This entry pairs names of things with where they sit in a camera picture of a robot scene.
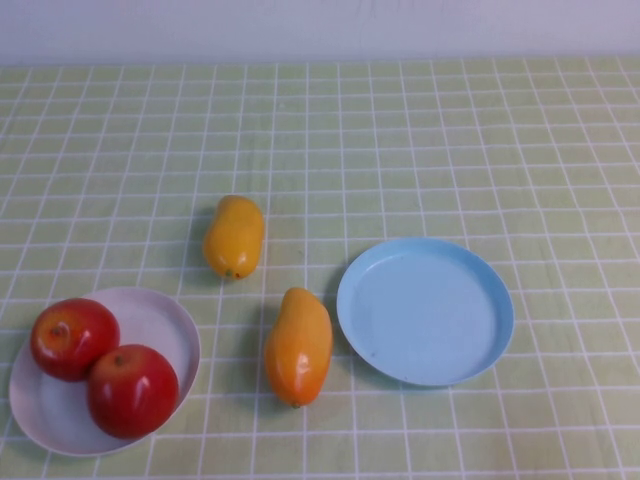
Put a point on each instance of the red apple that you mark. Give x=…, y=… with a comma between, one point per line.
x=75, y=345
x=132, y=395

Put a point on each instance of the light blue round plate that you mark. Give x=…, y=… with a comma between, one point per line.
x=425, y=315

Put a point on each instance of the white round plate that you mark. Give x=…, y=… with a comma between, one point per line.
x=55, y=420

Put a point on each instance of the orange yellow mango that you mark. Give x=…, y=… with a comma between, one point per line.
x=297, y=350

